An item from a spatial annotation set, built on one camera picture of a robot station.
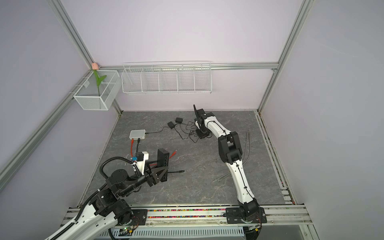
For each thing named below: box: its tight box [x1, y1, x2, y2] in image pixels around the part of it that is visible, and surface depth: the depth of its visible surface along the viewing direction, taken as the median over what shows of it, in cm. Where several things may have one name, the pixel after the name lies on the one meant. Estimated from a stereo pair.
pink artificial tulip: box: [91, 62, 107, 97], surface depth 92 cm
